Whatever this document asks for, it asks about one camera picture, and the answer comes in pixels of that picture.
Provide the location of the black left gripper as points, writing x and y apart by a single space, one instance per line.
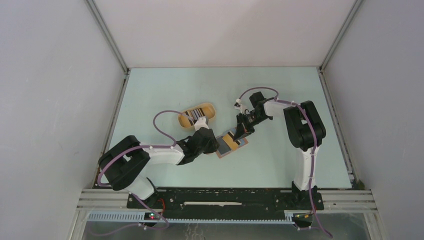
214 145

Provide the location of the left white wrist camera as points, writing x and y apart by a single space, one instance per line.
201 122

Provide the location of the beige oval card tray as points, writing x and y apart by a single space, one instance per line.
205 109

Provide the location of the yellow credit card black stripe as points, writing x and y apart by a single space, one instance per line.
228 140

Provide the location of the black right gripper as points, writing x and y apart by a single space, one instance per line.
243 129

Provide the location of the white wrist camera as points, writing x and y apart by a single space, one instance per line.
201 122
241 107

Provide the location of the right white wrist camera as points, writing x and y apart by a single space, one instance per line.
241 107

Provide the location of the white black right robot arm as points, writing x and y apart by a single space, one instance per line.
305 130

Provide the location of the pink leather card holder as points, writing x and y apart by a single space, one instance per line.
223 150

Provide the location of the aluminium frame rail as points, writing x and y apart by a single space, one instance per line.
329 201

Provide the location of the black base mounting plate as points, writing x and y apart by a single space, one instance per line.
264 203

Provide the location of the white perforated cable duct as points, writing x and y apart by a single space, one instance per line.
145 217

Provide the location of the stack of grey cards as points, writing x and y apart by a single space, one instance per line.
195 113

